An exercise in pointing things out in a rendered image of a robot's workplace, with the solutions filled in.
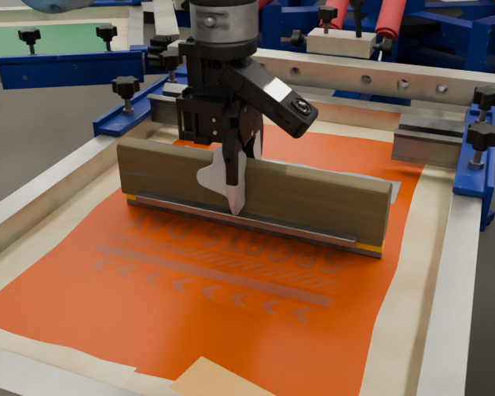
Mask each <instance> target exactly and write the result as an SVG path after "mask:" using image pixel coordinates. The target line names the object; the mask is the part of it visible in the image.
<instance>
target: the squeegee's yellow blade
mask: <svg viewBox="0 0 495 396"><path fill-rule="evenodd" d="M126 198H127V199H131V200H136V199H135V196H134V195H130V194H126ZM383 246H384V241H383V245H382V246H381V247H376V246H372V245H367V244H361V243H356V245H355V248H362V249H365V250H370V251H376V252H380V253H382V252H383Z"/></svg>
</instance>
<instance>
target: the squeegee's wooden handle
mask: <svg viewBox="0 0 495 396"><path fill-rule="evenodd" d="M116 151H117V158H118V164H119V176H120V183H121V189H122V193H126V194H130V195H134V196H135V195H136V194H137V193H138V192H139V191H143V192H147V193H154V194H158V195H162V196H169V197H174V198H177V199H181V200H188V201H192V202H196V203H200V204H207V205H211V206H216V207H222V208H226V209H230V207H229V201H228V199H227V197H226V196H223V195H222V194H220V193H217V192H215V191H213V190H210V189H208V188H205V187H203V186H202V185H200V184H199V182H198V181H197V178H196V175H197V171H198V170H199V169H201V168H204V167H207V166H210V165H211V164H212V163H213V152H212V151H207V150H203V149H198V148H190V147H185V146H180V145H172V144H167V143H163V142H158V141H150V140H145V139H140V138H135V137H125V138H123V139H122V140H121V141H119V143H118V144H117V147H116ZM244 179H245V200H246V202H245V205H244V206H243V207H242V209H241V210H240V211H241V212H245V213H249V214H253V215H260V216H264V217H268V218H275V219H280V220H283V221H287V222H294V223H299V224H303V225H306V226H313V227H317V228H322V229H328V230H332V231H336V232H341V233H347V234H351V235H355V236H357V243H361V244H367V245H372V246H376V247H381V246H382V245H383V241H384V239H385V236H386V234H387V223H388V218H389V211H390V205H391V194H392V189H393V185H392V183H391V182H386V181H378V180H373V179H368V178H360V177H355V176H350V175H346V174H337V173H333V172H328V171H323V170H315V169H310V168H305V167H297V166H292V165H287V164H283V163H274V162H270V161H265V160H260V159H252V158H247V162H246V168H245V175H244Z"/></svg>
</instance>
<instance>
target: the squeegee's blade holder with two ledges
mask: <svg viewBox="0 0 495 396"><path fill-rule="evenodd" d="M135 199H136V201H137V202H140V203H144V204H151V205H154V206H158V207H165V208H169V209H173V210H176V211H184V212H187V213H191V214H195V215H202V216H206V217H209V218H216V219H220V220H224V221H228V222H235V223H239V224H242V225H246V226H253V227H257V228H261V229H268V230H272V231H275V232H279V233H286V234H290V235H294V236H297V237H305V238H308V239H312V240H319V241H323V242H327V243H330V244H338V245H341V246H345V247H349V248H354V247H355V245H356V243H357V236H355V235H351V234H347V233H341V232H336V231H332V230H328V229H322V228H317V227H313V226H309V225H303V224H299V223H294V222H287V221H283V220H280V219H275V218H268V217H264V216H260V215H256V214H249V213H245V212H241V211H240V213H239V214H238V215H233V214H232V211H231V210H230V209H226V208H222V207H216V206H211V205H207V204H203V203H196V202H192V201H188V200H181V199H177V198H174V197H169V196H162V195H158V194H154V193H150V192H143V191H139V192H138V193H137V194H136V195H135Z"/></svg>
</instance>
